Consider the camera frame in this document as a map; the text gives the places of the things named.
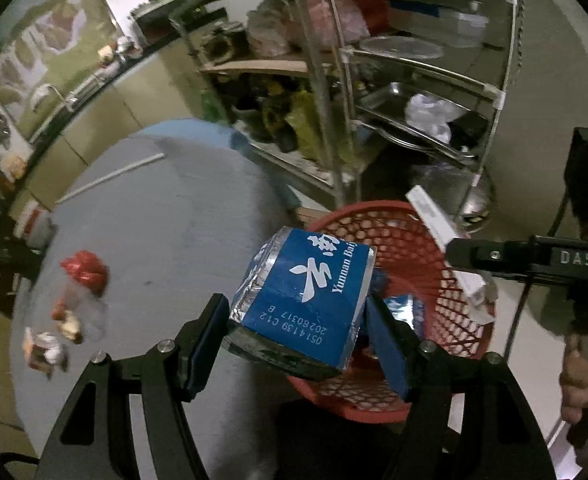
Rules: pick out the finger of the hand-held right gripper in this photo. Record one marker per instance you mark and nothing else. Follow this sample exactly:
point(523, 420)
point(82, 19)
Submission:
point(489, 255)

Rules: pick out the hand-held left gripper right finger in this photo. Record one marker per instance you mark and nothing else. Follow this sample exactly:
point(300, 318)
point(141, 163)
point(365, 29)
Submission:
point(388, 352)

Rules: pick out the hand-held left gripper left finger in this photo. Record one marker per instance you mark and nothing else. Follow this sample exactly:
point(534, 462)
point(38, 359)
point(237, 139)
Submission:
point(204, 347)

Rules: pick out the long white carton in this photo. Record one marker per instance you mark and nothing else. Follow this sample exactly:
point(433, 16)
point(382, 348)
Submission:
point(434, 215)

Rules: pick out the red plastic mesh basket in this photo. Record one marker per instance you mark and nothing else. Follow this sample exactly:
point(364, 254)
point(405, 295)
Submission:
point(419, 247)

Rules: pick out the blue foil-wrapped box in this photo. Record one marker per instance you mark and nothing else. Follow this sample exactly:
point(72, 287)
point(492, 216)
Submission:
point(314, 305)

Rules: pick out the person's right hand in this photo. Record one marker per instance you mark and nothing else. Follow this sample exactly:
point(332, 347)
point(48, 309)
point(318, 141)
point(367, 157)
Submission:
point(576, 380)

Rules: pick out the blue foil packet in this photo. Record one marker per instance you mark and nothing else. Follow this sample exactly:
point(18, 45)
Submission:
point(404, 312)

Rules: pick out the grey tablecloth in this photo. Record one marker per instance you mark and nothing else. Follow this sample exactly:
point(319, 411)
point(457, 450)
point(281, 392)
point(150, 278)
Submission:
point(173, 240)

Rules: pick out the clear plastic snack bag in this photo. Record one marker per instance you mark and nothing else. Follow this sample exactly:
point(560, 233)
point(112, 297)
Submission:
point(81, 317)

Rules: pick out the red crumpled wrapper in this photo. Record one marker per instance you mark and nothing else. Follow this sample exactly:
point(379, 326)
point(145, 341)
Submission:
point(86, 270)

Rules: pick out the white plastic bag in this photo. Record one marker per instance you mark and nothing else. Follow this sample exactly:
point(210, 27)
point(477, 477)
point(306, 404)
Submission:
point(429, 115)

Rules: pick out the brown cardboard box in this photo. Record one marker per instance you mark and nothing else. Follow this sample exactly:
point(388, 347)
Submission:
point(311, 215)

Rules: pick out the small snack packet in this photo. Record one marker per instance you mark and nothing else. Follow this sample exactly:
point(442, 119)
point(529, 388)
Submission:
point(43, 352)

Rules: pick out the metal tray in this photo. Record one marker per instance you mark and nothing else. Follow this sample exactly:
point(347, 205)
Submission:
point(389, 97)

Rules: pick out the white stick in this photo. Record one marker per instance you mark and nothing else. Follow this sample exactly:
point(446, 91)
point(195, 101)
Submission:
point(111, 177)

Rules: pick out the red and white cup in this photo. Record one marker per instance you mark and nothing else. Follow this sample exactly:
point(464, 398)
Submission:
point(33, 222)

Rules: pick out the metal kitchen rack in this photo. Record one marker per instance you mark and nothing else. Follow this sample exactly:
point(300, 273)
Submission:
point(331, 110)

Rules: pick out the clear round lid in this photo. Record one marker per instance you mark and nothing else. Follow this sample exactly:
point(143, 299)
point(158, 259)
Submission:
point(399, 47)

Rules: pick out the yellow plastic bag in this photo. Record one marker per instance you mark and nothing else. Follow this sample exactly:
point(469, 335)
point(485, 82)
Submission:
point(304, 120)

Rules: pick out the kitchen counter cabinet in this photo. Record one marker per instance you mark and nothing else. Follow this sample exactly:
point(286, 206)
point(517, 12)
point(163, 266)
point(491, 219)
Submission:
point(123, 105)

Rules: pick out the red plastic bag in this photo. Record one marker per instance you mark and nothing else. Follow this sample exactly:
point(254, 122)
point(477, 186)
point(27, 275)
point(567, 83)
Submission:
point(374, 12)

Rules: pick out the cardboard sheet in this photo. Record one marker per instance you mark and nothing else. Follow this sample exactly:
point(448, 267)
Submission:
point(254, 67)

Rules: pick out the pink plastic bag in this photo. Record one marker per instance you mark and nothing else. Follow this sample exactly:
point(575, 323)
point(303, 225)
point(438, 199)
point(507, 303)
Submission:
point(329, 20)

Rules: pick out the metal faucet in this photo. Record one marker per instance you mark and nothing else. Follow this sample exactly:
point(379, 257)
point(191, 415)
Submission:
point(53, 95)

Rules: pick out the wall poster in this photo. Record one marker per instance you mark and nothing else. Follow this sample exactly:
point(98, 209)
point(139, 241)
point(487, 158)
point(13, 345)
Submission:
point(38, 50)

